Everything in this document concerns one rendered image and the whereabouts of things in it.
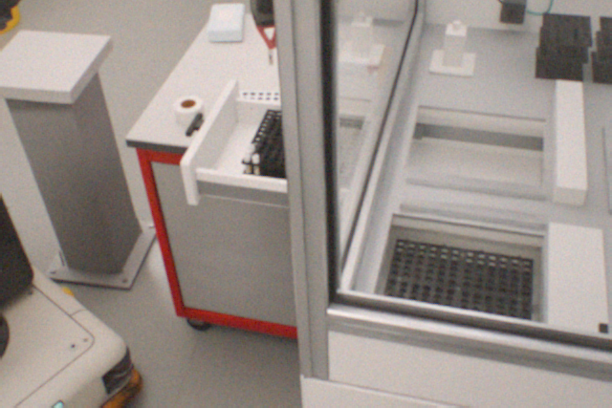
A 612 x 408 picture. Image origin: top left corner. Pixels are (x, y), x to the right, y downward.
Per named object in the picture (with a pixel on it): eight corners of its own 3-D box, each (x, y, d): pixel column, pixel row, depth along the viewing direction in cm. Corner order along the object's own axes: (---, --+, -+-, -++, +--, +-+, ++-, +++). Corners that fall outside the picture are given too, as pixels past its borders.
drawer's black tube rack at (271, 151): (244, 186, 143) (241, 161, 139) (269, 133, 156) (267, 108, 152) (355, 203, 139) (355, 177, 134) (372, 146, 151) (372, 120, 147)
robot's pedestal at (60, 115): (44, 279, 239) (-36, 85, 189) (81, 216, 261) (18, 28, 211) (130, 290, 234) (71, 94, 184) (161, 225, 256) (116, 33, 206)
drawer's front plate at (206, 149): (187, 205, 142) (180, 162, 135) (235, 118, 163) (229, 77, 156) (196, 206, 142) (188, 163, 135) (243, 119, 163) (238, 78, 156)
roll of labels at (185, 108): (194, 105, 178) (191, 92, 176) (210, 118, 174) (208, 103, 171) (170, 117, 175) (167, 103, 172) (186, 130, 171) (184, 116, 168)
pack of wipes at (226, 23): (242, 42, 200) (241, 28, 197) (207, 43, 200) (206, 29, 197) (246, 15, 211) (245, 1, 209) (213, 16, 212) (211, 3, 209)
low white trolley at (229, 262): (175, 337, 219) (124, 138, 169) (240, 200, 264) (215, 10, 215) (365, 375, 207) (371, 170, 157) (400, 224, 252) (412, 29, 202)
